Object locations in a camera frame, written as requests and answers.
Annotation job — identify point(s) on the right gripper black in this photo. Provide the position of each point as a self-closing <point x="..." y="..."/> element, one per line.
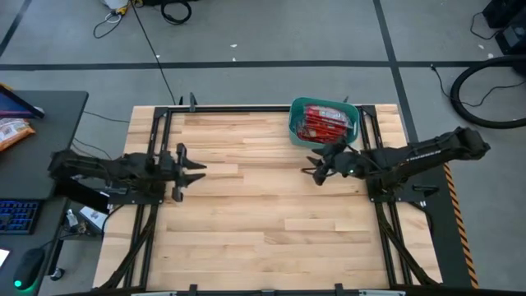
<point x="341" y="162"/>

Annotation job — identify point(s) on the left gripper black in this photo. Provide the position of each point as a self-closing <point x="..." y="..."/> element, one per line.
<point x="181" y="189"/>

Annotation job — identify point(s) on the red popcorn bag clear wrapper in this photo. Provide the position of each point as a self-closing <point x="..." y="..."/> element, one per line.
<point x="318" y="138"/>
<point x="328" y="113"/>
<point x="320" y="127"/>

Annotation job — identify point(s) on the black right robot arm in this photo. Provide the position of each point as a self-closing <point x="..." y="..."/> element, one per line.
<point x="427" y="152"/>

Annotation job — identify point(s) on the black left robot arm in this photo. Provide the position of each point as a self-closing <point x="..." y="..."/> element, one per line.
<point x="102" y="168"/>

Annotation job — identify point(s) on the teal plastic basket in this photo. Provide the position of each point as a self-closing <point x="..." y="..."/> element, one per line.
<point x="293" y="127"/>

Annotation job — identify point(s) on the small white box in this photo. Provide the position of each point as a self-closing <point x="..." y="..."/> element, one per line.
<point x="93" y="215"/>

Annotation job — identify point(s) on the black control box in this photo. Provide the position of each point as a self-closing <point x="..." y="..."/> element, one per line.
<point x="82" y="197"/>

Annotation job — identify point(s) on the black plate with hazard stripe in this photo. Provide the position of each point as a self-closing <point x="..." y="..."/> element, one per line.
<point x="444" y="230"/>

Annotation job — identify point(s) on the black desk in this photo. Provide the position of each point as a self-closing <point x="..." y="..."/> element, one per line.
<point x="49" y="123"/>

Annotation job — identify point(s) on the black caster wheel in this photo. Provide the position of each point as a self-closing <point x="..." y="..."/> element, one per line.
<point x="57" y="274"/>

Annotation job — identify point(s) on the black keyboard blue backlight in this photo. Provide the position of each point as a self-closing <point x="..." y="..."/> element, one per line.
<point x="18" y="215"/>

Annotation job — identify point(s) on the orange snack bag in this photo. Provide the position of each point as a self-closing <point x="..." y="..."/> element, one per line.
<point x="14" y="133"/>

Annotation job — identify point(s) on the white floor object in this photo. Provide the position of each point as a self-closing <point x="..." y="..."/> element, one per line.
<point x="115" y="4"/>

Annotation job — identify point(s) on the black computer mouse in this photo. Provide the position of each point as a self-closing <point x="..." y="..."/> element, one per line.
<point x="29" y="267"/>

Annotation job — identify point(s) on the dark monitor screen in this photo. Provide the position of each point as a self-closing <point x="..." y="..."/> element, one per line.
<point x="12" y="107"/>

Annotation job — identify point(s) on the black equipment case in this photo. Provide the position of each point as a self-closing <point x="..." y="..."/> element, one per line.
<point x="509" y="33"/>

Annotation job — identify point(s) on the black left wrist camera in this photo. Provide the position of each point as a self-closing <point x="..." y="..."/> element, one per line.
<point x="164" y="162"/>

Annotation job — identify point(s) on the black aluminium table frame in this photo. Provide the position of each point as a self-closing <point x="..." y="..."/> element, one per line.
<point x="230" y="109"/>

